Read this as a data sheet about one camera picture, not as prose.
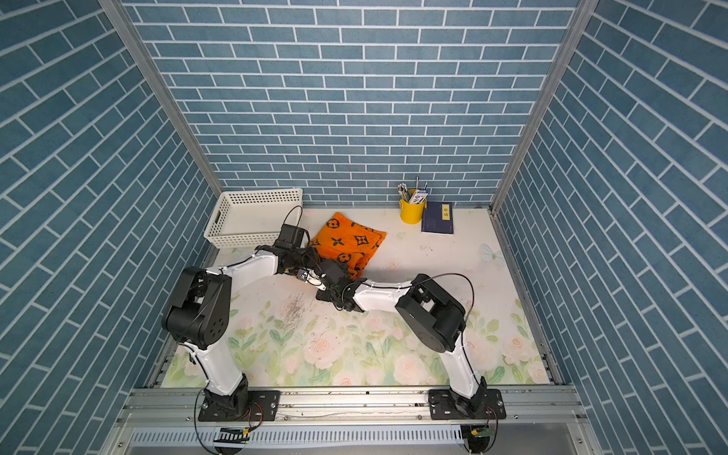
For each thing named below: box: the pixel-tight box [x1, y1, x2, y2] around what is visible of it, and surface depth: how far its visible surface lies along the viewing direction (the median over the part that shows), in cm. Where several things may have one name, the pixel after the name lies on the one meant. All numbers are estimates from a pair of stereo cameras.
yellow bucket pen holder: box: [399, 199, 428, 225], surface depth 115 cm
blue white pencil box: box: [409, 189, 429, 205], surface depth 106 cm
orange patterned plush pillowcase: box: [309, 212, 387, 280], surface depth 110 cm
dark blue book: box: [420, 200, 455, 235], surface depth 118 cm
